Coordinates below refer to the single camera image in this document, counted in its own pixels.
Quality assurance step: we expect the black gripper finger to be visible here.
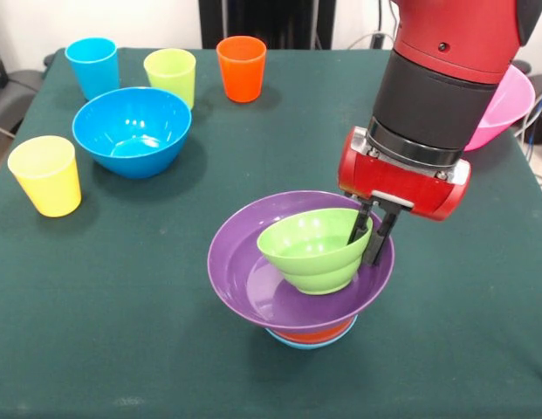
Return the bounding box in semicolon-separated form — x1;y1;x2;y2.
364;209;402;267
346;198;374;245

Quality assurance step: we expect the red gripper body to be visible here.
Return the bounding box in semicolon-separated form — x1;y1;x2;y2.
338;126;473;223

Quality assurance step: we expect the small green plastic bowl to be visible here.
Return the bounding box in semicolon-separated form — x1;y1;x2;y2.
256;208;374;296

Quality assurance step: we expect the orange plastic bowl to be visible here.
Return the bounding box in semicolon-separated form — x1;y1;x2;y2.
272;320;354;344

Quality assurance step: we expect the purple plastic bowl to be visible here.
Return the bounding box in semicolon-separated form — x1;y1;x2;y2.
207;189;396;336

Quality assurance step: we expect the small blue plastic bowl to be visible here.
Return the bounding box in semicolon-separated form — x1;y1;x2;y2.
264;318;359;351

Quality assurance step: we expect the large pink plastic bowl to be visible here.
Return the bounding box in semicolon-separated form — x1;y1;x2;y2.
464;65;537;153

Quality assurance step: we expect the orange plastic cup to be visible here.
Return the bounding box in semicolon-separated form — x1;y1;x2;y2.
216;35;268;104

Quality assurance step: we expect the lime green plastic cup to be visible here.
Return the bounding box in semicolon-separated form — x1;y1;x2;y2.
142;47;197;111

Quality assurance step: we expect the dark green tablecloth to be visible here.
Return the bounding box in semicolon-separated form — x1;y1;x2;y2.
0;46;542;419

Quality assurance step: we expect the large blue plastic bowl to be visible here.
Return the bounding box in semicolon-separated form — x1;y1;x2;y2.
72;86;193;180

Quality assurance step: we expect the blue plastic cup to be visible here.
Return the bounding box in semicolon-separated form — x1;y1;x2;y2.
64;37;121;101

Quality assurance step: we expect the yellow plastic cup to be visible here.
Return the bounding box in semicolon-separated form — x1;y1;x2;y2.
7;134;83;218

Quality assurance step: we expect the black chair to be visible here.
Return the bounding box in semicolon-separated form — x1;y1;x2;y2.
0;30;51;136

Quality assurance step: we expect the blue cable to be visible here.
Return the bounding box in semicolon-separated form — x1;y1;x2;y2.
524;86;542;146

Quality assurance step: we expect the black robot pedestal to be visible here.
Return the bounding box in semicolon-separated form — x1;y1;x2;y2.
200;0;337;50

